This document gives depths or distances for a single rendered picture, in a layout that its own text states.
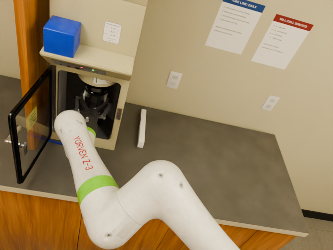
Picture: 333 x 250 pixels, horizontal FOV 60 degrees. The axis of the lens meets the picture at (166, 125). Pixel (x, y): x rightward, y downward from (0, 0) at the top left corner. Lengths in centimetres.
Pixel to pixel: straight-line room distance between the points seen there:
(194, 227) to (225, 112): 127
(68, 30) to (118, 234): 67
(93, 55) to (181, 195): 63
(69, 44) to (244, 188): 113
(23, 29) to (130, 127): 82
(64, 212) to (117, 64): 81
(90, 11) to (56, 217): 101
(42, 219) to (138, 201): 100
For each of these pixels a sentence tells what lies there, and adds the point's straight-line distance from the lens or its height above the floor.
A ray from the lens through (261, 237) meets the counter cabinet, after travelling 176.
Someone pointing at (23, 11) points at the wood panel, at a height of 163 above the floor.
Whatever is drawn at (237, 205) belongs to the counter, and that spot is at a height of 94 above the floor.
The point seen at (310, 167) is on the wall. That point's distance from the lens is 255.
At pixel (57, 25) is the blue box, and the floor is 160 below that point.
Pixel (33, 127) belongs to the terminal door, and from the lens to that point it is 125.
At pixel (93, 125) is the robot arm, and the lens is 122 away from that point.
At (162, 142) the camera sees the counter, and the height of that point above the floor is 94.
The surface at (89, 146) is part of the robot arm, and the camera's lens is 94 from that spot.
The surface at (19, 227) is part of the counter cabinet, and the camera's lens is 180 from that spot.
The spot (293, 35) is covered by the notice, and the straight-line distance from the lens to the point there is 170.
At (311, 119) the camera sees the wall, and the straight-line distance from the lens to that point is 213.
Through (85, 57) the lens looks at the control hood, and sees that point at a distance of 109.
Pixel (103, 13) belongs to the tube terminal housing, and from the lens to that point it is 109.
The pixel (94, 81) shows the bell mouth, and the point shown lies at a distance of 127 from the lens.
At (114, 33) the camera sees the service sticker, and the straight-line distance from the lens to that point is 112.
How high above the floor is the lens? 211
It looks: 42 degrees down
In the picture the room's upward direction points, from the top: 21 degrees clockwise
